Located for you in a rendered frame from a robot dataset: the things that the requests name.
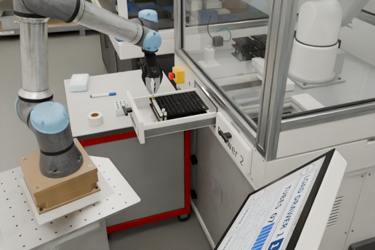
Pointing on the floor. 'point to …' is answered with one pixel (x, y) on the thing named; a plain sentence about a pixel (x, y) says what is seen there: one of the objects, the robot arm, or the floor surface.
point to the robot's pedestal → (99, 239)
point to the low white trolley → (134, 150)
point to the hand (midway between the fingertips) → (153, 91)
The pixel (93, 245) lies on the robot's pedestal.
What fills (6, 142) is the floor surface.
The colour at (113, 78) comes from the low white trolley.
